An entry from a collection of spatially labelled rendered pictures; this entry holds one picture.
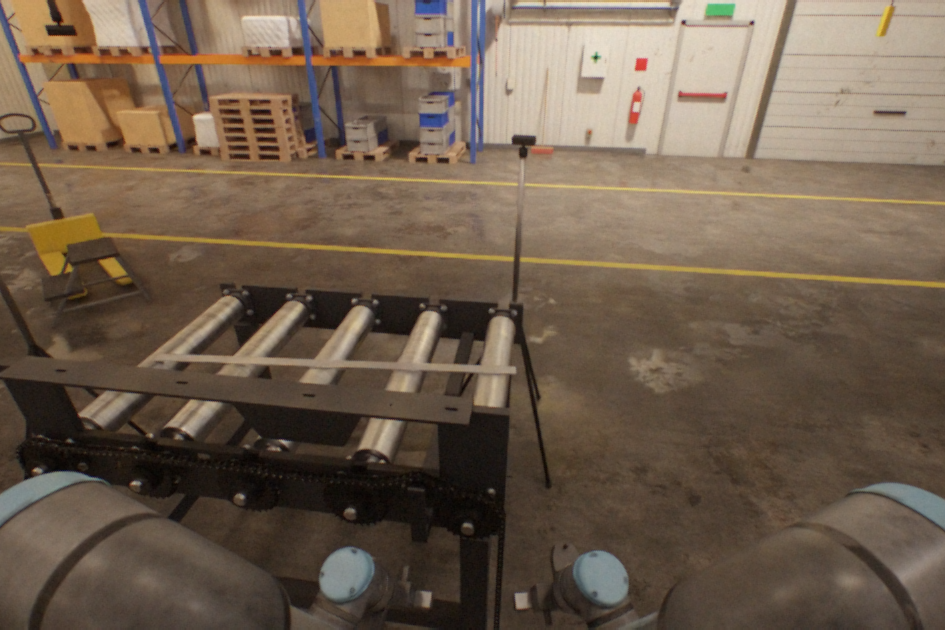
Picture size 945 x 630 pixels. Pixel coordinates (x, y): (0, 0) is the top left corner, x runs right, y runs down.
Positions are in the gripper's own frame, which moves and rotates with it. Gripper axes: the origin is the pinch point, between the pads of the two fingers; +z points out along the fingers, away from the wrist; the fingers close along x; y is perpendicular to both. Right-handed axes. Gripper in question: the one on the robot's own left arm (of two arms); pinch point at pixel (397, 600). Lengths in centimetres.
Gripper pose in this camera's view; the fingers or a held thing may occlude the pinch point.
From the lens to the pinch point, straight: 132.0
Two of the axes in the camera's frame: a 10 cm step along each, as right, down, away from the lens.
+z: 1.7, 6.1, 7.8
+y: 1.2, -8.0, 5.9
